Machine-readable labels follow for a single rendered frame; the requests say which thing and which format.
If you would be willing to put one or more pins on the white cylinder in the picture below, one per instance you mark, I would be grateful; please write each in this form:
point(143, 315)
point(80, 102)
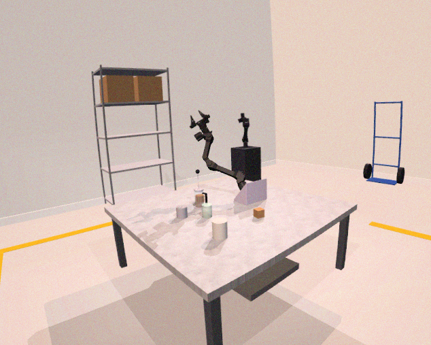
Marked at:
point(220, 228)

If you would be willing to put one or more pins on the glass coffee press with black knob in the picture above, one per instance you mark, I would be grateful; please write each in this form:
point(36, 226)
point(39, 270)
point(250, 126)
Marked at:
point(199, 196)

